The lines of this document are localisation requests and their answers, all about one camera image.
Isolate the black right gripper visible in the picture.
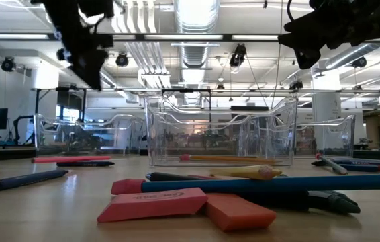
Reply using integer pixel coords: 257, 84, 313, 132
277, 0, 380, 71

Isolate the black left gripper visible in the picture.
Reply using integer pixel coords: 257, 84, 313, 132
30, 0, 115, 91

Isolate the silver ventilation duct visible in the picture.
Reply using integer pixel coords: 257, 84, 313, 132
172, 0, 221, 70
314, 42, 380, 73

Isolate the navy pen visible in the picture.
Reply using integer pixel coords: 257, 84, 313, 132
56, 161, 115, 168

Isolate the clear plastic bin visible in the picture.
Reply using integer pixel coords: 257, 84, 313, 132
33, 113, 146, 158
151, 110, 256, 157
295, 114, 357, 159
144, 95, 299, 168

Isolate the grey crayon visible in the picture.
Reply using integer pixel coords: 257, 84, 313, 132
309, 189, 359, 206

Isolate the grey pencil with red eraser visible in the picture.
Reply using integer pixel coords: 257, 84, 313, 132
315, 153, 349, 176

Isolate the blue pencil with pink eraser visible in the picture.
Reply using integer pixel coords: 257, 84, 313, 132
110, 173, 380, 196

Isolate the blue-grey pen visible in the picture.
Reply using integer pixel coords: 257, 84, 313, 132
330, 157, 380, 166

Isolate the red crayon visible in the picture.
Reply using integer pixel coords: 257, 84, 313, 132
186, 173, 231, 181

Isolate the black metal workstation frame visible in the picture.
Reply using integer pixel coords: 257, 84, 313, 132
34, 87, 87, 117

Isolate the pink printed eraser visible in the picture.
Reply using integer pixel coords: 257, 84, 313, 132
96, 187, 209, 223

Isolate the green crayon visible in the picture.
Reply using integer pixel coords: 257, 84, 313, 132
236, 190, 362, 215

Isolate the dark blue crayon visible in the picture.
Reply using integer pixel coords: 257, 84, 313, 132
0, 169, 70, 192

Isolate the yellow pencil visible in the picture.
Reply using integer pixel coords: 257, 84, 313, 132
209, 164, 283, 181

